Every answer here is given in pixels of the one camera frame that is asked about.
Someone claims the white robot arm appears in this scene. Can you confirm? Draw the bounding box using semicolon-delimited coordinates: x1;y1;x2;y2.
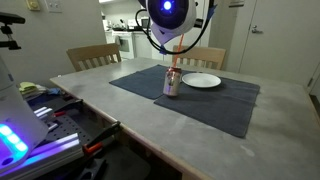
138;0;216;45

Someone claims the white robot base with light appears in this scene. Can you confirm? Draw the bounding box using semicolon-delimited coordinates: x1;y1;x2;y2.
0;59;48;173

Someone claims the red and silver soda can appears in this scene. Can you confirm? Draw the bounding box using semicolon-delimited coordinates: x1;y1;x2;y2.
163;67;182;97

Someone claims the dark blue left placemat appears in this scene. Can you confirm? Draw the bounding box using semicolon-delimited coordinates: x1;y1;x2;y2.
110;65;168;100

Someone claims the dark blue placemat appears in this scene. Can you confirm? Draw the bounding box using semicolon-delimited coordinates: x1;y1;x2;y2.
155;78;260;138
110;65;168;100

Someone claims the white round plate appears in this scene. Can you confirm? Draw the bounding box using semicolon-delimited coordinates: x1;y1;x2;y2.
182;73;221;88

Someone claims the light wooden chair right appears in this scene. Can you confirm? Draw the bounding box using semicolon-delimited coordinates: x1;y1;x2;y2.
173;45;226;70

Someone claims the light wooden chair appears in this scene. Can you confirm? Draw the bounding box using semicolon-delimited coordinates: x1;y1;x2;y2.
173;45;226;70
66;43;122;71

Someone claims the white kitchen stove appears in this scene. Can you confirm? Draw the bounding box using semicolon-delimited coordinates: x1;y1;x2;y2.
112;31;135;59

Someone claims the dark blue right placemat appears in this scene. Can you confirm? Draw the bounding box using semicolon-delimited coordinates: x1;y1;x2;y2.
155;78;260;138

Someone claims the light wooden chair left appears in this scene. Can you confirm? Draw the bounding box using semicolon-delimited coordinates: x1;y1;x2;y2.
66;43;122;71

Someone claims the black and orange clamp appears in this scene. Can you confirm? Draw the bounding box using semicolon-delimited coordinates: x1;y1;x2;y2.
82;121;121;155

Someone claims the stack of cloths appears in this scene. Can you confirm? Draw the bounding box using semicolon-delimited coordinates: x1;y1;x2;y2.
19;82;47;99

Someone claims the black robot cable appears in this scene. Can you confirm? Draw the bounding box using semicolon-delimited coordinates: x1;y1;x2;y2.
134;0;216;56

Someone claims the white door with handle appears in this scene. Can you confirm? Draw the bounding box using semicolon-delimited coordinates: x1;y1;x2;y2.
240;0;320;87

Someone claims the white wall light switch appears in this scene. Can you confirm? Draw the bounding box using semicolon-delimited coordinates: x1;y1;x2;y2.
45;0;62;13

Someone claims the yellow wall thermostat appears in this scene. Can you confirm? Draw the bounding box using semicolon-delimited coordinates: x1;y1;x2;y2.
26;0;40;11

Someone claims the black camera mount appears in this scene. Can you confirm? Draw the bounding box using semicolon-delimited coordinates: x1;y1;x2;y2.
0;12;26;50

